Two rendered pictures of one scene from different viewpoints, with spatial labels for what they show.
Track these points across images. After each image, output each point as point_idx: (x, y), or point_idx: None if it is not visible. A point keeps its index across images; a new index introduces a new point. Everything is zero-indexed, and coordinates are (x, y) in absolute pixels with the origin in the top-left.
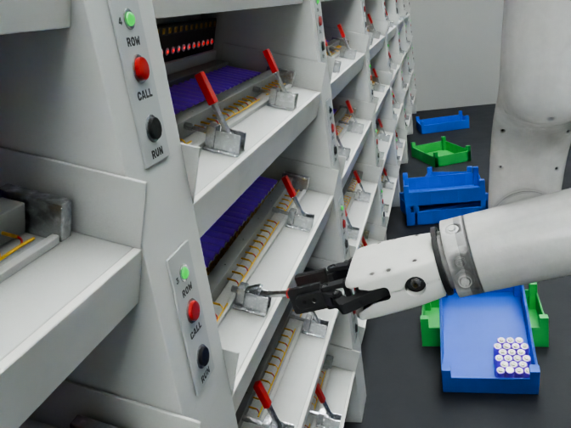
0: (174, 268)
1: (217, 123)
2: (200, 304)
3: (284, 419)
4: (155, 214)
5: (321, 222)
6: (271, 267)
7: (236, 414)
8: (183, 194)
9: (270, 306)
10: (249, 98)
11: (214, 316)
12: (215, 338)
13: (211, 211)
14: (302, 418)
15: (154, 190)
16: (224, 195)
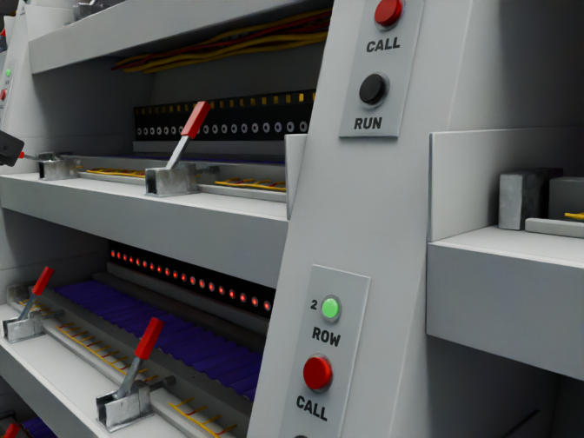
0: (8, 67)
1: (104, 4)
2: (7, 96)
3: (33, 345)
4: (15, 37)
5: (182, 216)
6: (102, 183)
7: (67, 305)
8: (26, 34)
9: (46, 181)
10: None
11: (10, 114)
12: (6, 127)
13: (42, 56)
14: (15, 355)
15: (19, 26)
16: (51, 50)
